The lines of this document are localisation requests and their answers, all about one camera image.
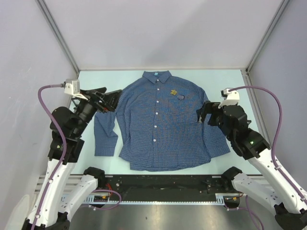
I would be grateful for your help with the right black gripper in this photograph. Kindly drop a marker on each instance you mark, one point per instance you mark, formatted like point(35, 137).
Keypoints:
point(208, 108)

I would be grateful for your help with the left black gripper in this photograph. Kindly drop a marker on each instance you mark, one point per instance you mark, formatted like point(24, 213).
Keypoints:
point(110, 100)

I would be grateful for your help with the gold flower brooch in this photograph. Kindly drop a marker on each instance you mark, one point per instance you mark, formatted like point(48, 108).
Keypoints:
point(173, 91)

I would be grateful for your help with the blue plaid button shirt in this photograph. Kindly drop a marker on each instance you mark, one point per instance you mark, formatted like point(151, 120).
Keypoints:
point(159, 132)

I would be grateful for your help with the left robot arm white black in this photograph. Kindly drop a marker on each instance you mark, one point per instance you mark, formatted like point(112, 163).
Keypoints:
point(51, 211)

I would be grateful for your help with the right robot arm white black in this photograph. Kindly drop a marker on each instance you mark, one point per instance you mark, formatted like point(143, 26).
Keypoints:
point(287, 200)

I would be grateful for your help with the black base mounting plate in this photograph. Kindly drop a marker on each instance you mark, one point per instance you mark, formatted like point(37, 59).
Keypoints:
point(199, 182)

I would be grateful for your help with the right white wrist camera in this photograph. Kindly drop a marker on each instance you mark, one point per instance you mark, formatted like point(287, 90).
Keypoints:
point(230, 98)

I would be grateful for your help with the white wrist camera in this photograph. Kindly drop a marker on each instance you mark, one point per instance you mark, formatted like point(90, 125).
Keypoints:
point(72, 88)
point(230, 98)

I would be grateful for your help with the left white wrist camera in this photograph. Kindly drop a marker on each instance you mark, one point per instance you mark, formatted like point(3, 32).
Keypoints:
point(72, 88)

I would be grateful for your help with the white slotted cable duct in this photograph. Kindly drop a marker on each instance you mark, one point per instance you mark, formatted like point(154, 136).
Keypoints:
point(203, 199)

